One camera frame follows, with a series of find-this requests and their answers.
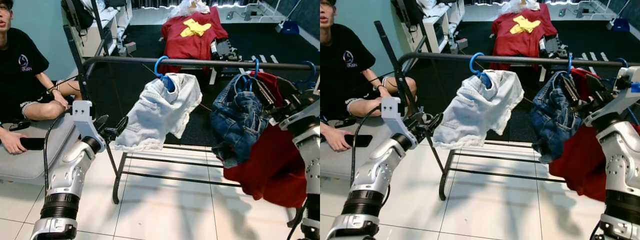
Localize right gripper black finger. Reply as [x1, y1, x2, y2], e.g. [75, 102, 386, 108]
[256, 79, 277, 110]
[585, 75, 610, 98]
[277, 77, 300, 100]
[560, 74, 582, 107]

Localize plain red shirt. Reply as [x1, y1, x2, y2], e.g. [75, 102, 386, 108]
[222, 70, 308, 209]
[548, 67, 608, 203]

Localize blue denim shorts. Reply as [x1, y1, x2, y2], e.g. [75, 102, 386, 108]
[210, 72, 273, 169]
[530, 70, 586, 165]

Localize white denim shorts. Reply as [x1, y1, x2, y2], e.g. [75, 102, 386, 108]
[114, 73, 203, 153]
[432, 70, 525, 151]

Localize black smartphone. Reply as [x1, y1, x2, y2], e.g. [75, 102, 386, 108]
[19, 137, 47, 151]
[344, 134, 374, 149]

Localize person in black t-shirt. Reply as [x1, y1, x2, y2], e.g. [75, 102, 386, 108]
[0, 0, 83, 155]
[320, 0, 418, 152]

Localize blue dustpan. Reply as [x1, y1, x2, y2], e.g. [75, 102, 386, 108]
[279, 20, 301, 36]
[610, 18, 631, 33]

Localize red shirt with yellow star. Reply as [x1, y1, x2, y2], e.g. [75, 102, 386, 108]
[490, 4, 559, 71]
[159, 6, 230, 76]

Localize black metal clothes rack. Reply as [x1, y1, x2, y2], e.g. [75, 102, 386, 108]
[374, 20, 640, 202]
[62, 24, 321, 206]

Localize grey upholstered ottoman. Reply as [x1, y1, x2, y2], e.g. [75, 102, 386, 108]
[320, 119, 398, 182]
[0, 111, 83, 187]

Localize white shelf unit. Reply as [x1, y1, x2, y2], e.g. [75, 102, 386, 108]
[407, 0, 466, 54]
[75, 0, 134, 58]

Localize white plastic bag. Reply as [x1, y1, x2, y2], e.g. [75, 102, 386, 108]
[500, 0, 542, 15]
[176, 0, 212, 16]

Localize black backpack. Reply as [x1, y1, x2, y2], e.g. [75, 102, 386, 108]
[391, 0, 424, 28]
[61, 0, 95, 31]

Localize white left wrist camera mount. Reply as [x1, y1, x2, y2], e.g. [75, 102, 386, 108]
[71, 100, 107, 152]
[381, 96, 419, 150]

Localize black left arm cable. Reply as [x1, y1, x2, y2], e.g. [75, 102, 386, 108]
[42, 111, 76, 197]
[349, 104, 385, 190]

